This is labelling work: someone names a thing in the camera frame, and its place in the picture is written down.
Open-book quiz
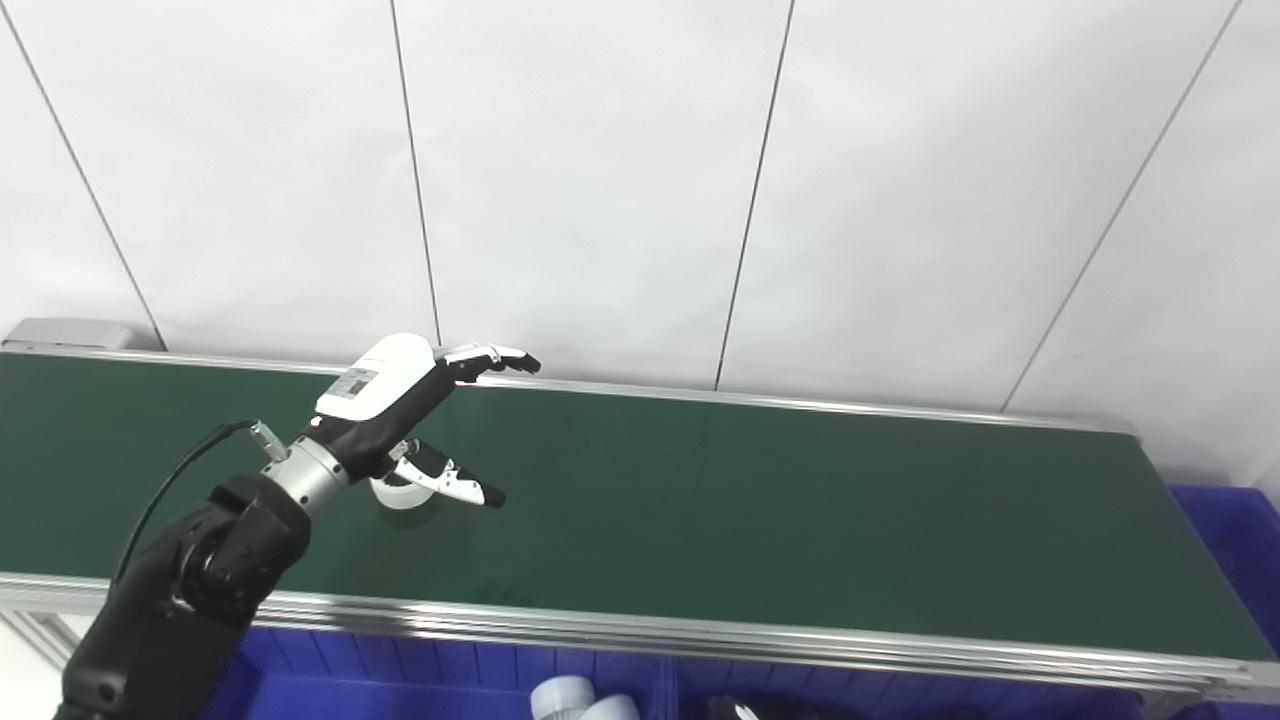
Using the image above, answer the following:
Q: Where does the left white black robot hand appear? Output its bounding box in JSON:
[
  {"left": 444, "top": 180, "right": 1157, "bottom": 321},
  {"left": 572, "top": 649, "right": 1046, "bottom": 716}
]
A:
[{"left": 308, "top": 332, "right": 543, "bottom": 509}]

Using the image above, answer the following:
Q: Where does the blue bin with white parts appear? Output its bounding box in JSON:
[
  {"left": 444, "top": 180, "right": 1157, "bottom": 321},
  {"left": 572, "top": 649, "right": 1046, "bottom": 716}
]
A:
[{"left": 205, "top": 625, "right": 671, "bottom": 720}]

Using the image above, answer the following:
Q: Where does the grey conveyor end housing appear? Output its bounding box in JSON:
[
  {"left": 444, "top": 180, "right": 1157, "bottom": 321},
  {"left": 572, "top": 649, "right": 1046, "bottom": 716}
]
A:
[{"left": 0, "top": 318, "right": 138, "bottom": 353}]

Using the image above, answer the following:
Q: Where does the green conveyor belt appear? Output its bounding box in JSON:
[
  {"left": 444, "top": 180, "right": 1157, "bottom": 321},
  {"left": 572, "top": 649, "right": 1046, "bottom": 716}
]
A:
[
  {"left": 0, "top": 352, "right": 1276, "bottom": 663},
  {"left": 0, "top": 345, "right": 1280, "bottom": 706}
]

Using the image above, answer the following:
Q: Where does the aluminium conveyor support leg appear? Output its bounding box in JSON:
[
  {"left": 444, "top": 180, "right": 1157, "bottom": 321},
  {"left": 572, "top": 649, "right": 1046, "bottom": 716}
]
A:
[{"left": 0, "top": 608, "right": 76, "bottom": 666}]

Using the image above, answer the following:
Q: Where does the blue bin with black parts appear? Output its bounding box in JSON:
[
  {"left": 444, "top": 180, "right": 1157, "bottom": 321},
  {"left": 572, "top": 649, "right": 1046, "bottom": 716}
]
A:
[{"left": 660, "top": 655, "right": 1216, "bottom": 720}]

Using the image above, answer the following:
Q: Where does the empty blue plastic bin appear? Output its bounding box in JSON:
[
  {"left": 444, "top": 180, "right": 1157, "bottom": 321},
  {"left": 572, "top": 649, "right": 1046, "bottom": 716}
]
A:
[{"left": 1170, "top": 485, "right": 1280, "bottom": 720}]

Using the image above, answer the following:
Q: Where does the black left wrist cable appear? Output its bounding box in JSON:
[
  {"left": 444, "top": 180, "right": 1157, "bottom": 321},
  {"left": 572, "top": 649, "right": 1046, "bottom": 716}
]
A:
[{"left": 110, "top": 418, "right": 293, "bottom": 586}]

